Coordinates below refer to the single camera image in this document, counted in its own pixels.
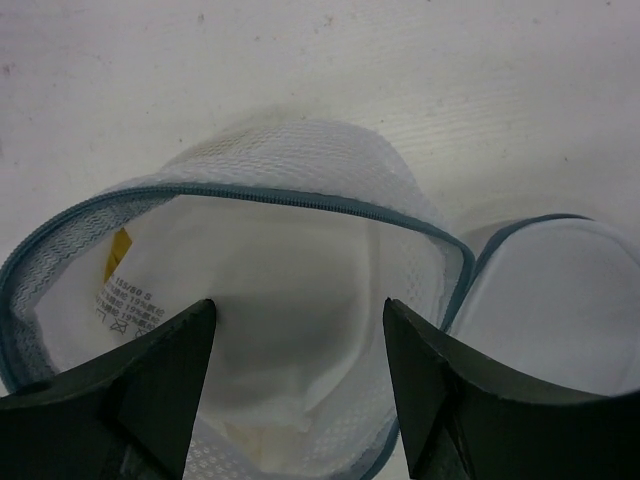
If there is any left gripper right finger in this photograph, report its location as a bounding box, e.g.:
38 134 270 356
383 299 639 479

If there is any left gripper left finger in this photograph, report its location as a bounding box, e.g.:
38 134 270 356
1 300 216 479

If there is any white bra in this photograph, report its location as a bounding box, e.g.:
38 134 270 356
35 196 374 477

